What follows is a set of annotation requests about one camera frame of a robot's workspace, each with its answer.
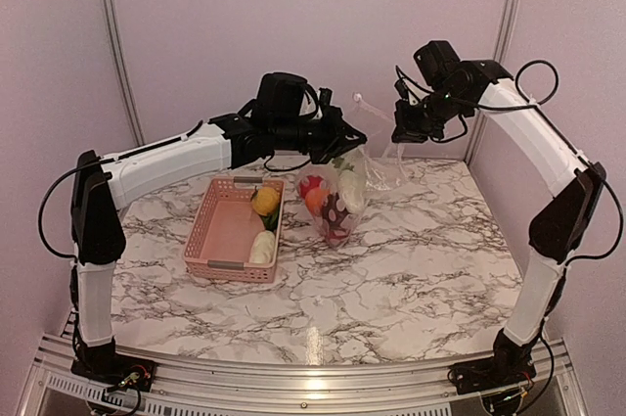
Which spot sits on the aluminium front rail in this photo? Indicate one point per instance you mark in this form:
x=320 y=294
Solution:
x=192 y=386

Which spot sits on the right aluminium frame post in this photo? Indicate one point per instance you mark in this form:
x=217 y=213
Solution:
x=502 y=46

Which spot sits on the red toy apple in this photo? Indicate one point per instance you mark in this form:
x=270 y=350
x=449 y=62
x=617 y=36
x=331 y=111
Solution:
x=337 y=239
x=308 y=183

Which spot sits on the left aluminium frame post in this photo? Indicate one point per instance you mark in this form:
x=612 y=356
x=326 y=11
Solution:
x=122 y=75

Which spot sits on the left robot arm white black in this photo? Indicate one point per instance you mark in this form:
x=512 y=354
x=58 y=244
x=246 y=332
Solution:
x=287 y=114

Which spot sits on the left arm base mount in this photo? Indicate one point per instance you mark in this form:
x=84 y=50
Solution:
x=105 y=365

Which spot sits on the white toy vegetable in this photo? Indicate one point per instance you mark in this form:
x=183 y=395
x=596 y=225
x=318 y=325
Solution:
x=352 y=188
x=262 y=249

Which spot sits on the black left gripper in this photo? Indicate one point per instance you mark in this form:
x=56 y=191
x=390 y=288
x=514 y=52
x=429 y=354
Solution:
x=337 y=129

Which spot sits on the yellow toy lemon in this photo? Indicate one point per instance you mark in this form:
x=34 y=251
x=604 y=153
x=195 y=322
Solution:
x=265 y=201

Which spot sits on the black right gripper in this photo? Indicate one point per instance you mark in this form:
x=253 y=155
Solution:
x=408 y=130

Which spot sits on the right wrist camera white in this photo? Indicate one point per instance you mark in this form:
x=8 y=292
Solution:
x=408 y=88

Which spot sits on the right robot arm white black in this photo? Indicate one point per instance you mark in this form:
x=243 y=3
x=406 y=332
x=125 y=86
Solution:
x=456 y=88

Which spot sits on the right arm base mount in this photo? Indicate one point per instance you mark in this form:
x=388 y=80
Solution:
x=494 y=367

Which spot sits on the aluminium frame post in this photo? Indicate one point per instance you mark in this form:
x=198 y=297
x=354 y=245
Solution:
x=122 y=75
x=502 y=46

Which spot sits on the clear pink zip top bag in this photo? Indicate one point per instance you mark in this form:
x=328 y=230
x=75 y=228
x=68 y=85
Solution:
x=380 y=160

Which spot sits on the pink perforated plastic basket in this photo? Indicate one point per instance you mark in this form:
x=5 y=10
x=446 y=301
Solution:
x=225 y=229

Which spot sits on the dark maroon toy fruit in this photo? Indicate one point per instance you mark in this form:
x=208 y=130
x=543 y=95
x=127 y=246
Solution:
x=334 y=212

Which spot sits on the orange toy orange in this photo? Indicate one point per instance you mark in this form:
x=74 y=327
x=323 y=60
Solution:
x=315 y=199

